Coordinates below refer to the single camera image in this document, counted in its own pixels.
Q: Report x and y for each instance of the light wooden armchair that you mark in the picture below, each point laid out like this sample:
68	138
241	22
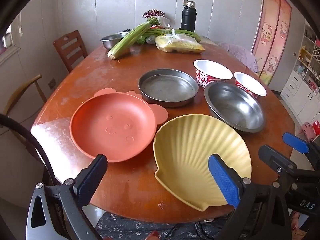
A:
22	85

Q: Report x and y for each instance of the thick celery bunch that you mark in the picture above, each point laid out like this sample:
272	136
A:
127	40

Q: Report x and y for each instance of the yellow shell-shaped plate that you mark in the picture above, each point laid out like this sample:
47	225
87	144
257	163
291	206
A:
185	150

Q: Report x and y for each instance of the pink plastic stool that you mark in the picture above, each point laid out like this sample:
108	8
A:
310	130

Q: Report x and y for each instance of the white shelf cabinet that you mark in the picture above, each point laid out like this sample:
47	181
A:
300	80

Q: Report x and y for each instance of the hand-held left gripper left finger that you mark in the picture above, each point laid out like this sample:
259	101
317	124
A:
91	177

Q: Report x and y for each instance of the round metal pan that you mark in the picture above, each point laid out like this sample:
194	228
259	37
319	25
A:
167	87

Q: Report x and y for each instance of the person's right hand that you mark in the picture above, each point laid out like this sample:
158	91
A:
295	220

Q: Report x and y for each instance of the black thermos bottle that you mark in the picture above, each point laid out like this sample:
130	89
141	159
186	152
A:
188	20

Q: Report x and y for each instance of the steel bowl with wide rim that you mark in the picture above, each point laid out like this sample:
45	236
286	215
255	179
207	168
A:
232	107

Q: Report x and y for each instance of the brown wooden chair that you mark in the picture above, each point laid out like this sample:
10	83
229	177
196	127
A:
72	52

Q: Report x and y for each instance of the purple cloth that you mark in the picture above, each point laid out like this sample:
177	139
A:
240	52

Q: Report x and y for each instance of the plastic bag of yellow noodles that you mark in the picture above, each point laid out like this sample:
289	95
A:
177	45

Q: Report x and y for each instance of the dark red flower bouquet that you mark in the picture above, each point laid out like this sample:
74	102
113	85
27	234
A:
153	13

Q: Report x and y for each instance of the person's dark patterned clothing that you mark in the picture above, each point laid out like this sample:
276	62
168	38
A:
130	227

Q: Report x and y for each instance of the wall socket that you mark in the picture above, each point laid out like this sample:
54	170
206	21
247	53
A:
51	83

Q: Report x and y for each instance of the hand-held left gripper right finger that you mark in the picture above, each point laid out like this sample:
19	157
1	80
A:
223	182

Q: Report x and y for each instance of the steel basin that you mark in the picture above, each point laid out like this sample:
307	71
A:
110	41

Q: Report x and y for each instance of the window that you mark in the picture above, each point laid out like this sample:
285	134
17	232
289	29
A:
7	40

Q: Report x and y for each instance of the small red instant noodle bowl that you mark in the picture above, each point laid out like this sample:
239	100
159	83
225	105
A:
250	83

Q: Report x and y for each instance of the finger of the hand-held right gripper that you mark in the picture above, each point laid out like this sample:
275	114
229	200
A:
275	158
296	143

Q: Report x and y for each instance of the orange bear-shaped plate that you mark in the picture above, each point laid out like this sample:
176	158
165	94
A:
112	130

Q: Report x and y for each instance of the white foam mesh sleeve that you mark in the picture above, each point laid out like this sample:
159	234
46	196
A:
150	40

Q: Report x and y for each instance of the pink cartoon cat door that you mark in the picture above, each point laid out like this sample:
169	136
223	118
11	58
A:
272	30

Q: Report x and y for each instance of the thin celery bunch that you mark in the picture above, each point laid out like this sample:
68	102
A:
185	33

